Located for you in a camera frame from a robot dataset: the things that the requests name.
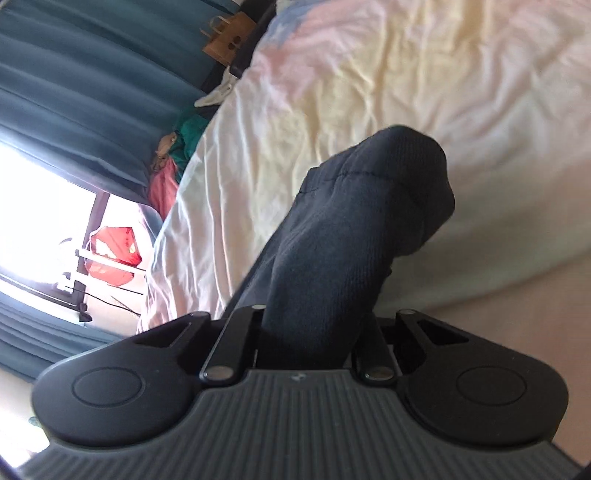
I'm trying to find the teal curtain left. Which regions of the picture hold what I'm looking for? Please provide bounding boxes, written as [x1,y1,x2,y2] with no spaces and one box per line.
[0,293,122,383]

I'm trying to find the pastel bed duvet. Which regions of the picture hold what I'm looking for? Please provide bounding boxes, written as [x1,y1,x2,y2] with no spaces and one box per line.
[139,1,590,463]

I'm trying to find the teal curtain right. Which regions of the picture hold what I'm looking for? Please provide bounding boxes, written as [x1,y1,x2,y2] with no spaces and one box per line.
[1,0,236,202]

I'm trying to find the brown paper bag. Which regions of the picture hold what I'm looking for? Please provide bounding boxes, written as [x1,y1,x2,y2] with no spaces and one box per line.
[200,12,256,67]

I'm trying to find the window frame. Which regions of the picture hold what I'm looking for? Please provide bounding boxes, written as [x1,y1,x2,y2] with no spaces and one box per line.
[0,191,112,324]

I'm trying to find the pile of colourful clothes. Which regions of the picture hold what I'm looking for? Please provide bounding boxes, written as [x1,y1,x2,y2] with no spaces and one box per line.
[141,67,238,243]

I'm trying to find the red garment on hanger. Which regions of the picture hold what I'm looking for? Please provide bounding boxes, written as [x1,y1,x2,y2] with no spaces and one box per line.
[84,226,142,287]

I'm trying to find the teal curtain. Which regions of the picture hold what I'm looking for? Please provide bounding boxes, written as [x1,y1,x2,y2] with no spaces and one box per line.
[0,293,122,383]
[1,0,236,202]

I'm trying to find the black pants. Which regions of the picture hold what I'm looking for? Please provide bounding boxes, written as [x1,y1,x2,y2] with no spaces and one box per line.
[228,126,455,370]

